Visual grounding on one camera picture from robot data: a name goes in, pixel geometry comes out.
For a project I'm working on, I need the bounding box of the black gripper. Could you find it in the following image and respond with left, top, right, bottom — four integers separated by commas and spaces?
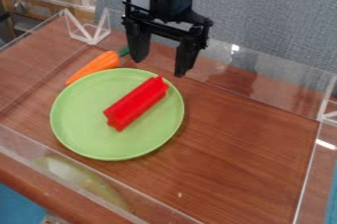
123, 0, 214, 77

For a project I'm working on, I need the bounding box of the clear acrylic enclosure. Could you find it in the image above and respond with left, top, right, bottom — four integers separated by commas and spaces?
0, 12, 337, 224

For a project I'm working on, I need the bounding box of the orange toy carrot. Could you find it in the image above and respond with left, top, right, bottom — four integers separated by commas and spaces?
66, 46, 130, 85

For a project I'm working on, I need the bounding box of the clear acrylic corner bracket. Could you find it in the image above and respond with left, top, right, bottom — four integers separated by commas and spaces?
64, 9, 111, 45

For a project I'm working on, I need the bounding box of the red plastic block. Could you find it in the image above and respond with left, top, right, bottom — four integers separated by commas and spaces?
104, 76, 170, 131

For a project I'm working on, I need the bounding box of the green plate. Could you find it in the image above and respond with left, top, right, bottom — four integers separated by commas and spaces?
51, 68, 184, 161

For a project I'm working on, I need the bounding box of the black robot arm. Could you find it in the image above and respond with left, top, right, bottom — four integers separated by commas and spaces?
123, 0, 214, 77

